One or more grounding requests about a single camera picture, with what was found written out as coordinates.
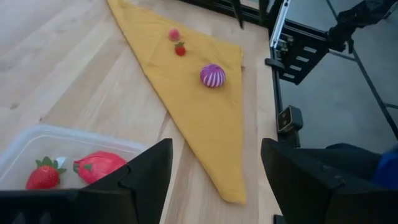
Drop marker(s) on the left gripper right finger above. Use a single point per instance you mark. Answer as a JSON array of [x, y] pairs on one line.
[[295, 186]]

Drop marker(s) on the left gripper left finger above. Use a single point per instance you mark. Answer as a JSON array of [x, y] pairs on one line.
[[149, 180]]

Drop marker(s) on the red toy dragon fruit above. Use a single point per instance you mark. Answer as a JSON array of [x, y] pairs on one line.
[[99, 165]]

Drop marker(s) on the purple white striped toy onion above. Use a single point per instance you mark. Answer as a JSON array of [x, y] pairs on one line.
[[213, 76]]

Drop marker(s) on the small red toy strawberry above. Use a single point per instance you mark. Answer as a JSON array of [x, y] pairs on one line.
[[180, 50]]

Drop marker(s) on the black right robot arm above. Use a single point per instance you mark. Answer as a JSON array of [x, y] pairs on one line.
[[351, 21]]

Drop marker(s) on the clear plastic tupperware container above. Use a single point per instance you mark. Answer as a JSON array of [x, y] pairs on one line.
[[18, 146]]

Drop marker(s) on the person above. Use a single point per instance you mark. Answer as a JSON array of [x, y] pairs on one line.
[[367, 165]]

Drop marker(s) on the yellow cloth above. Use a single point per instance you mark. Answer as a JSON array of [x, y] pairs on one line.
[[202, 124]]

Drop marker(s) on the pink round toy fruit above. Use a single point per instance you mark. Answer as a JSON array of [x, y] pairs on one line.
[[174, 35]]

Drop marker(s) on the small black table camera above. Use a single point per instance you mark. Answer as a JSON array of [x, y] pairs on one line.
[[289, 119]]

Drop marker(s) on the black plastic rail clip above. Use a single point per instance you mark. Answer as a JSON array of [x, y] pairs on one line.
[[274, 63]]

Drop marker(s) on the silver aluminium frame bracket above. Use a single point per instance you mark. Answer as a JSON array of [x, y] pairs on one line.
[[280, 21]]

